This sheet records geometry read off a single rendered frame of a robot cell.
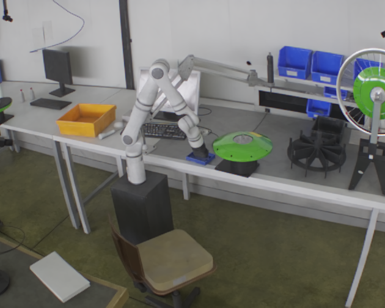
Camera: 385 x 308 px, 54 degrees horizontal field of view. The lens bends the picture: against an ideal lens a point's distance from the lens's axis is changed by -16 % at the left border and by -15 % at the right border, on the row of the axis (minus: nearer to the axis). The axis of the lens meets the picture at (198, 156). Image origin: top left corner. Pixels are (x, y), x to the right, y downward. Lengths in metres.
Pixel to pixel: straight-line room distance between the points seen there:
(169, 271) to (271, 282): 0.98
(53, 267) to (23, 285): 0.17
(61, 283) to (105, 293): 0.19
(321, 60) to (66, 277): 2.13
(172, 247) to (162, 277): 0.24
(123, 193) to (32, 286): 0.97
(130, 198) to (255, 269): 1.10
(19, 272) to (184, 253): 0.95
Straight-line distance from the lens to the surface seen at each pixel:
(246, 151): 2.19
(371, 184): 2.32
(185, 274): 2.16
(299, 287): 2.92
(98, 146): 2.79
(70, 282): 1.66
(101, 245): 3.38
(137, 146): 2.35
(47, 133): 3.15
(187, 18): 3.23
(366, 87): 2.30
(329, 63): 2.91
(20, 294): 1.72
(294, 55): 2.96
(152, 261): 2.24
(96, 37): 3.79
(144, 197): 2.32
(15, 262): 1.88
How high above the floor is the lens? 2.13
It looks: 29 degrees down
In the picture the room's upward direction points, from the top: 4 degrees counter-clockwise
